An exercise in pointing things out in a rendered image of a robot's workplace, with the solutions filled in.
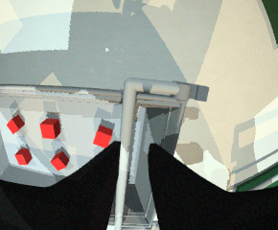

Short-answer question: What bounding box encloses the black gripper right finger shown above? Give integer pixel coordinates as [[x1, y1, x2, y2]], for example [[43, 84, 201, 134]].
[[148, 143, 278, 230]]

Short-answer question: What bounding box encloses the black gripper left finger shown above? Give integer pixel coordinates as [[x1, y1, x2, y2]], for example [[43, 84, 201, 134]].
[[0, 141, 121, 230]]

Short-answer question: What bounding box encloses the small red block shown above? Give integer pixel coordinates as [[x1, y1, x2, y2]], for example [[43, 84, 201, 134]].
[[51, 152, 70, 170], [15, 149, 32, 165], [93, 126, 113, 149], [6, 115, 24, 134], [39, 119, 61, 139]]

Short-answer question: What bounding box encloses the green plastic tray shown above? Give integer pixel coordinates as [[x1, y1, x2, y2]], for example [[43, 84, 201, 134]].
[[236, 164, 278, 192]]

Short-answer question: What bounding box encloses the dark grey plastic tray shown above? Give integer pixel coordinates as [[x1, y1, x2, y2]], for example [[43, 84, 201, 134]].
[[0, 81, 209, 230]]

